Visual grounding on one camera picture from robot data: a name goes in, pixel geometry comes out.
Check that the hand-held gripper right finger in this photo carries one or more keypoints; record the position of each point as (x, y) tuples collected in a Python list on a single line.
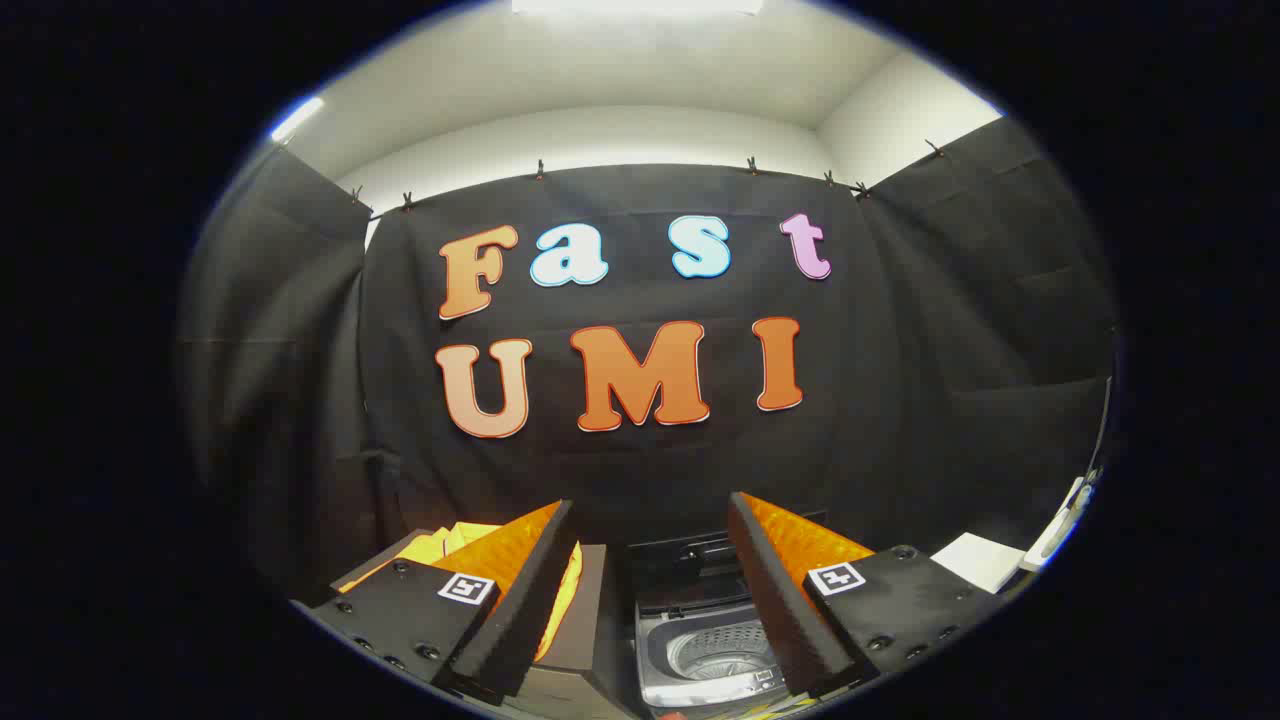
[(775, 600)]

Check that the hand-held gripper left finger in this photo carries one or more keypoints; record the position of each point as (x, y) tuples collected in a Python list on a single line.
[(525, 600)]

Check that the grey washing machine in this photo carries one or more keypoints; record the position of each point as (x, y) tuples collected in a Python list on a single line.
[(712, 652)]

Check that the dark washing machine lid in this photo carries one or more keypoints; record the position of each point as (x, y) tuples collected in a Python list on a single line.
[(690, 562)]

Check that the yellow polo shirt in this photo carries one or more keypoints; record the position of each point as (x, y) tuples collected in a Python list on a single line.
[(450, 541)]

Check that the grey box stand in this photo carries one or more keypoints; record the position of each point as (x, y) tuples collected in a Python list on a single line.
[(592, 625)]

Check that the white flat board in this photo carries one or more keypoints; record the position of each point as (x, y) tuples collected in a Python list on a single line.
[(978, 562)]

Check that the row of black clips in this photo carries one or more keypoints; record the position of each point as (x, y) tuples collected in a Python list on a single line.
[(540, 170)]

